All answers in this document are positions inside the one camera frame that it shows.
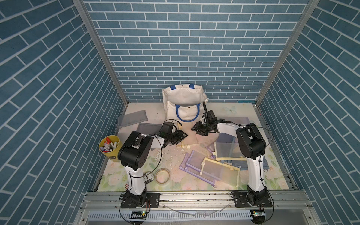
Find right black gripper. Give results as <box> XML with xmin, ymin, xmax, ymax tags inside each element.
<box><xmin>191</xmin><ymin>122</ymin><xmax>211</xmax><ymax>137</ymax></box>

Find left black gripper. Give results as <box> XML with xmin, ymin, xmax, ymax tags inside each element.
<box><xmin>166</xmin><ymin>130</ymin><xmax>188</xmax><ymax>145</ymax></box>

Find grey mesh pouch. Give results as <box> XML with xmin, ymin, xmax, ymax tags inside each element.
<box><xmin>136</xmin><ymin>123</ymin><xmax>162</xmax><ymax>135</ymax></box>
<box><xmin>117</xmin><ymin>110</ymin><xmax>148</xmax><ymax>129</ymax></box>

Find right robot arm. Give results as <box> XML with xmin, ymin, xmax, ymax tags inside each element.
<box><xmin>191</xmin><ymin>110</ymin><xmax>268</xmax><ymax>201</ymax></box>

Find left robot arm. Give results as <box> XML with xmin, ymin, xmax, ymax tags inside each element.
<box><xmin>117</xmin><ymin>122</ymin><xmax>188</xmax><ymax>197</ymax></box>

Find yellow trimmed mesh pouch middle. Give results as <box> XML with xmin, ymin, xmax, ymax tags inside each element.
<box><xmin>214</xmin><ymin>142</ymin><xmax>246</xmax><ymax>161</ymax></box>

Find yellow trimmed mesh pouch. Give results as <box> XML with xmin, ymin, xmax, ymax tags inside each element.
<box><xmin>214</xmin><ymin>142</ymin><xmax>246</xmax><ymax>161</ymax></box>
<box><xmin>200</xmin><ymin>158</ymin><xmax>240</xmax><ymax>188</ymax></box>

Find white canvas tote bag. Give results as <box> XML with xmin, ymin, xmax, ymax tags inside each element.
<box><xmin>162</xmin><ymin>84</ymin><xmax>209</xmax><ymax>122</ymax></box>

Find blue mesh pouch right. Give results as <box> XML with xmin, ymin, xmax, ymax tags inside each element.
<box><xmin>230</xmin><ymin>156</ymin><xmax>270</xmax><ymax>172</ymax></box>

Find yellow trimmed mesh pouch lower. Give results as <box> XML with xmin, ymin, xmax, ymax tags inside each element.
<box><xmin>200</xmin><ymin>158</ymin><xmax>240</xmax><ymax>188</ymax></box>

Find clear tape roll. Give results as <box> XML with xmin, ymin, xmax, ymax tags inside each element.
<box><xmin>155</xmin><ymin>168</ymin><xmax>171</xmax><ymax>185</ymax></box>

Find yellow cup with markers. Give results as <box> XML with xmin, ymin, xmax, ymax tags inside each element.
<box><xmin>98</xmin><ymin>135</ymin><xmax>122</xmax><ymax>162</ymax></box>

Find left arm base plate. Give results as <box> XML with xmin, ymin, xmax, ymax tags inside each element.
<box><xmin>120</xmin><ymin>192</ymin><xmax>160</xmax><ymax>209</ymax></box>

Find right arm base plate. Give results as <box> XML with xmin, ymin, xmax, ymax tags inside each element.
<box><xmin>230</xmin><ymin>190</ymin><xmax>273</xmax><ymax>208</ymax></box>

